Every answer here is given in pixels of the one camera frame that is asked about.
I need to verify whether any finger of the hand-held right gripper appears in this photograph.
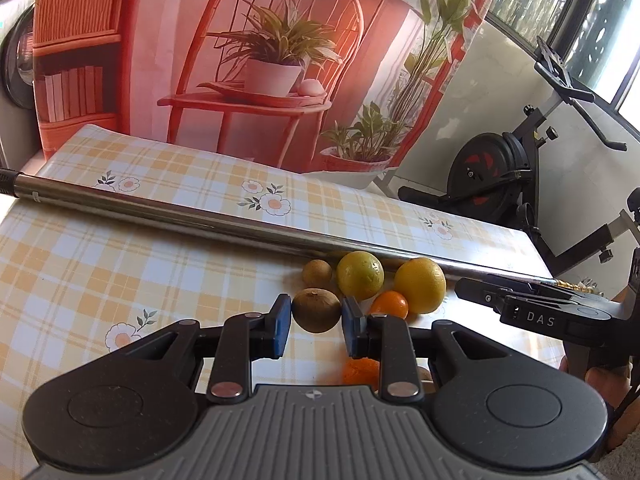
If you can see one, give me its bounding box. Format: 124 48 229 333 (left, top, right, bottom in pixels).
455 276 556 308

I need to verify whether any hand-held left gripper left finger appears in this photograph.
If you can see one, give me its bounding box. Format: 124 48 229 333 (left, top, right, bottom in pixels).
107 294 292 405

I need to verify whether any long metal pole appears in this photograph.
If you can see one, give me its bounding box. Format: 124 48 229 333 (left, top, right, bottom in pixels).
0 169 601 295

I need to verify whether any greenish yellow lemon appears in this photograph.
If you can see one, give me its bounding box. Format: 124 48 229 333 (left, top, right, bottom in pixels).
336 251 385 302

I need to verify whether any person's right hand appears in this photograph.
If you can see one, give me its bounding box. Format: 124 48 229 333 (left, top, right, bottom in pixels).
582 366 633 455

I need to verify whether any yellow checked tablecloth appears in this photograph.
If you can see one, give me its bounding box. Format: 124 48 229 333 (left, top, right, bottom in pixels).
0 122 566 461

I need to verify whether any barred window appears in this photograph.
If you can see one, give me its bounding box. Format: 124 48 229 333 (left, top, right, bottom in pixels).
485 0 640 133

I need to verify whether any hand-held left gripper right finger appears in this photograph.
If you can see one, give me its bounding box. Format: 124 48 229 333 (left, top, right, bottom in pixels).
341 296 531 403

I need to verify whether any small orange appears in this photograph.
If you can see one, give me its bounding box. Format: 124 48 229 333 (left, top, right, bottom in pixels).
341 356 381 386
369 290 409 319

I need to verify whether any black exercise bike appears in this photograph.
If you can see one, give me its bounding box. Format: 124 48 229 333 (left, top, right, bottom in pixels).
397 35 640 291

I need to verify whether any grey washing machine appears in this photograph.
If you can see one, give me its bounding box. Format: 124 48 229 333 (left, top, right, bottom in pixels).
0 0 40 163

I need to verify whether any printed room backdrop cloth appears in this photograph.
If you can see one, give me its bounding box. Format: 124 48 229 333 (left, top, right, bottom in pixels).
32 0 506 192

